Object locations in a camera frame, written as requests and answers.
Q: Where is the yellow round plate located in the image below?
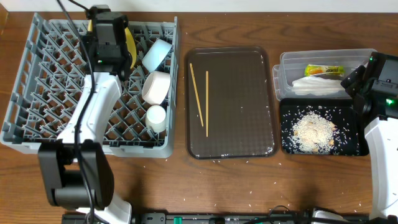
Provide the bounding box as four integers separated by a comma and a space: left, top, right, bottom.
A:
86, 16, 137, 73

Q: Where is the white tissue paper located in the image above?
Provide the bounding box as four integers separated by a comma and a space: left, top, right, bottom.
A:
292, 77, 345, 96

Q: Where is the green orange snack wrapper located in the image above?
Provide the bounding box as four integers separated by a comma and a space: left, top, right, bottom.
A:
304, 65, 345, 77

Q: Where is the light blue bowl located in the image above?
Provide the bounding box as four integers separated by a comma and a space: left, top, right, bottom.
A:
142, 39, 172, 73

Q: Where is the white round bowl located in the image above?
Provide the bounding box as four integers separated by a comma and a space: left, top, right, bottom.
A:
142, 71, 171, 105

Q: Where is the pale green plastic cup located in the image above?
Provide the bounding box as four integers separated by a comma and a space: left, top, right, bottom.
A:
146, 105, 167, 133

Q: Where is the wooden chopstick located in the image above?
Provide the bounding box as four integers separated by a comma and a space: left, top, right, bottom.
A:
189, 63, 204, 127
205, 71, 209, 137

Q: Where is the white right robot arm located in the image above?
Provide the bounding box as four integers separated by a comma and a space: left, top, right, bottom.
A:
341, 52, 397, 222

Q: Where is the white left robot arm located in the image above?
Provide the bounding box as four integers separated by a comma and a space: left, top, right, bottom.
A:
38, 5, 136, 223

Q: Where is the clear plastic waste bin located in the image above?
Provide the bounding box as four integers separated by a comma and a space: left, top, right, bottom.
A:
272, 49, 375, 100

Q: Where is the black food waste tray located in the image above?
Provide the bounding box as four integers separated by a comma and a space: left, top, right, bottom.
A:
279, 98, 369, 156

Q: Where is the grey plastic dishwasher rack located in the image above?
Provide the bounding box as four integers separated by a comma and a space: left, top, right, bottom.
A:
1, 14, 180, 158

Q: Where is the pile of rice scraps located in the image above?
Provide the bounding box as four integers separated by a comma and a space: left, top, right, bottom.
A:
291, 112, 338, 154

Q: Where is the dark brown serving tray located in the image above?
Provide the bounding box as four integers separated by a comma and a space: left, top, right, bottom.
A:
185, 46, 280, 159

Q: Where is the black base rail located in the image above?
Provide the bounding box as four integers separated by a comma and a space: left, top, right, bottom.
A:
61, 212, 371, 224

